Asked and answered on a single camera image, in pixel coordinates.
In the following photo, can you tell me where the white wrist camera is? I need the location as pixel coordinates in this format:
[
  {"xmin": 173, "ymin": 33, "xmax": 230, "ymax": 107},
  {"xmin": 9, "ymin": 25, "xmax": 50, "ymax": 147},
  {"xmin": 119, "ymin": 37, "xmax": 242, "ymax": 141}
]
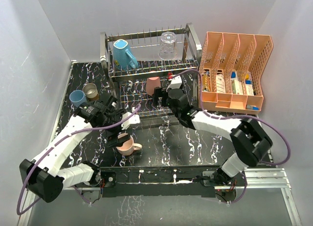
[
  {"xmin": 166, "ymin": 76, "xmax": 182, "ymax": 92},
  {"xmin": 121, "ymin": 112, "xmax": 140, "ymax": 130}
]

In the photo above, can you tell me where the dusty pink tumbler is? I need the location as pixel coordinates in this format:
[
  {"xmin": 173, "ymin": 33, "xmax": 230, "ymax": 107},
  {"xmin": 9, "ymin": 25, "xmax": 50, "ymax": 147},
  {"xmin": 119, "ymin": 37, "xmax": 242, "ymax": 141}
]
[{"xmin": 146, "ymin": 77, "xmax": 161, "ymax": 96}]

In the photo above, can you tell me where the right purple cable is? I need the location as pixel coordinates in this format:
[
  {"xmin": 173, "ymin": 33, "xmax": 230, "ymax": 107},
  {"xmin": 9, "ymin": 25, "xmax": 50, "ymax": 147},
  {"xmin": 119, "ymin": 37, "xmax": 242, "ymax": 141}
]
[{"xmin": 168, "ymin": 69, "xmax": 292, "ymax": 204}]

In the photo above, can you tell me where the white medicine box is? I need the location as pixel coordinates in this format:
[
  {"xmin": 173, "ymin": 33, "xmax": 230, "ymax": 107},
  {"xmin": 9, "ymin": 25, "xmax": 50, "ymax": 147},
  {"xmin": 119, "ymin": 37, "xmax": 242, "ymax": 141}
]
[{"xmin": 216, "ymin": 73, "xmax": 226, "ymax": 93}]

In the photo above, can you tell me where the cream and brown steel cup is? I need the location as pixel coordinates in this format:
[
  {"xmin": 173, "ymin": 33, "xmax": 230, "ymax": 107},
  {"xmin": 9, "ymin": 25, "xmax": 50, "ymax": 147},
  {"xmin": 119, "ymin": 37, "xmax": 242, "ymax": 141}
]
[{"xmin": 83, "ymin": 83, "xmax": 99, "ymax": 101}]

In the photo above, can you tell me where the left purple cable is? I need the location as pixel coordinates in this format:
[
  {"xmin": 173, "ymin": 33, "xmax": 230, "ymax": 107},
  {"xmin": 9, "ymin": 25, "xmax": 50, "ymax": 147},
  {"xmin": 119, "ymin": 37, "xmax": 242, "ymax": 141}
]
[{"xmin": 16, "ymin": 103, "xmax": 142, "ymax": 216}]

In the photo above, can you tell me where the yellow striped box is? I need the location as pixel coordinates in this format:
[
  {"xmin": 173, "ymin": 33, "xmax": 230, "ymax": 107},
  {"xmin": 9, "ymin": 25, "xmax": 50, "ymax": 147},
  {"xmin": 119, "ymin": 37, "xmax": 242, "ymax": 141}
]
[{"xmin": 201, "ymin": 69, "xmax": 211, "ymax": 92}]

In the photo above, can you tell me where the blue white box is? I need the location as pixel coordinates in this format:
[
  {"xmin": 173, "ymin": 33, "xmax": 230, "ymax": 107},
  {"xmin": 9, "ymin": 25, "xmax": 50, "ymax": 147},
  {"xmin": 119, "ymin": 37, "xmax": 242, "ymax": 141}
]
[{"xmin": 231, "ymin": 70, "xmax": 254, "ymax": 95}]

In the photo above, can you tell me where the peach handled mug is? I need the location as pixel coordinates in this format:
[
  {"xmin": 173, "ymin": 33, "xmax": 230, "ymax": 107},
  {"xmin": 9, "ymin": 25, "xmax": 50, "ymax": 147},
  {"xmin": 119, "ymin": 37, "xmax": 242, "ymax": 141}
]
[{"xmin": 116, "ymin": 133, "xmax": 142, "ymax": 156}]

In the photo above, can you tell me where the clear glass cup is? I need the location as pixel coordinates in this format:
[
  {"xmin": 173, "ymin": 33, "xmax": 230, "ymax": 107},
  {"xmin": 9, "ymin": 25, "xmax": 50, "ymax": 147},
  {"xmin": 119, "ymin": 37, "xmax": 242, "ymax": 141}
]
[{"xmin": 158, "ymin": 31, "xmax": 177, "ymax": 60}]

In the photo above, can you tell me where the blue handled mug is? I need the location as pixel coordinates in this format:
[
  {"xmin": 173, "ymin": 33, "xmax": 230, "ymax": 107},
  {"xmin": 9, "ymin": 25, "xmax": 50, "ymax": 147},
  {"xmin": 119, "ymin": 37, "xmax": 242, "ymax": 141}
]
[{"xmin": 113, "ymin": 39, "xmax": 139, "ymax": 70}]

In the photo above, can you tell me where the purple cable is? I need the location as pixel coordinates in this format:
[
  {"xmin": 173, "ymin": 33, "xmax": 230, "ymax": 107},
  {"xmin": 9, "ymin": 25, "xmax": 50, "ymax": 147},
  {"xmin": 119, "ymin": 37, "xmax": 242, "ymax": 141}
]
[
  {"xmin": 16, "ymin": 103, "xmax": 142, "ymax": 216},
  {"xmin": 168, "ymin": 69, "xmax": 292, "ymax": 204}
]

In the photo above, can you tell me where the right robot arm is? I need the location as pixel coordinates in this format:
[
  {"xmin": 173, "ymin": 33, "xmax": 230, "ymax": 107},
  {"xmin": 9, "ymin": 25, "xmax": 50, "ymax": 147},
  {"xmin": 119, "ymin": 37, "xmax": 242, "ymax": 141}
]
[{"xmin": 152, "ymin": 87, "xmax": 273, "ymax": 185}]

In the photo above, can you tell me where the light blue tumbler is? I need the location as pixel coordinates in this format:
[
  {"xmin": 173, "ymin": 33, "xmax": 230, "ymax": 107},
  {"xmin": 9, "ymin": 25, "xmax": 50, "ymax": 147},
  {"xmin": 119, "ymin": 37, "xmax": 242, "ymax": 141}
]
[{"xmin": 69, "ymin": 90, "xmax": 87, "ymax": 108}]

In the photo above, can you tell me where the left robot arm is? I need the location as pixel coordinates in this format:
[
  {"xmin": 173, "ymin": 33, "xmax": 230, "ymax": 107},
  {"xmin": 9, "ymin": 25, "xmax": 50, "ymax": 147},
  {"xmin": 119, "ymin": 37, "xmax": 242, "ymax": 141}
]
[{"xmin": 19, "ymin": 95, "xmax": 140, "ymax": 203}]

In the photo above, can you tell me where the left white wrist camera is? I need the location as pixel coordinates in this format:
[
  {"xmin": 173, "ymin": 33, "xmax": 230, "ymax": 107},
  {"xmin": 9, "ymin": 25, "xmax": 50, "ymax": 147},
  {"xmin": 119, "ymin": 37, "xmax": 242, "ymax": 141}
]
[{"xmin": 121, "ymin": 112, "xmax": 140, "ymax": 130}]

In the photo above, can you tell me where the steel two-tier dish rack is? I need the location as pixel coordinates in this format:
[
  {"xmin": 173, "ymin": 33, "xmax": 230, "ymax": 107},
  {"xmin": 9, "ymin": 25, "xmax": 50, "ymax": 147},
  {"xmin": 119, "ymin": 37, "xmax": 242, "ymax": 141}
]
[{"xmin": 100, "ymin": 23, "xmax": 202, "ymax": 119}]

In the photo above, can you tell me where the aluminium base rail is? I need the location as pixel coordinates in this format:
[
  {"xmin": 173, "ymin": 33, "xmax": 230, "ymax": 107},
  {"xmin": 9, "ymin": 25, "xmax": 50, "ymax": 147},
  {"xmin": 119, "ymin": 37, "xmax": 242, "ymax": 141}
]
[{"xmin": 19, "ymin": 168, "xmax": 302, "ymax": 226}]

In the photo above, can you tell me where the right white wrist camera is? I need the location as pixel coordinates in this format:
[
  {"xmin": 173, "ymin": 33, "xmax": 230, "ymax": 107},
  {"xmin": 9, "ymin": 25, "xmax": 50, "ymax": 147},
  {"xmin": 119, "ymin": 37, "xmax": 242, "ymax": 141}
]
[{"xmin": 166, "ymin": 76, "xmax": 182, "ymax": 92}]

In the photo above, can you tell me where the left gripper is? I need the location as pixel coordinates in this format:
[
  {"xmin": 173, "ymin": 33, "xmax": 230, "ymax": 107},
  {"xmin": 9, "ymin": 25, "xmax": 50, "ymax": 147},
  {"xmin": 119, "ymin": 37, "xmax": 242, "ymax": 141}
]
[{"xmin": 98, "ymin": 109, "xmax": 130, "ymax": 146}]

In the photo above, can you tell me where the orange plastic file organizer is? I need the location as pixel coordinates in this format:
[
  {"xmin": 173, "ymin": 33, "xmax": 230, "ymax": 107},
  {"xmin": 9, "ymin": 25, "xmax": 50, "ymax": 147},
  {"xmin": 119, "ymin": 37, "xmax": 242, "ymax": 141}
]
[{"xmin": 199, "ymin": 32, "xmax": 273, "ymax": 114}]

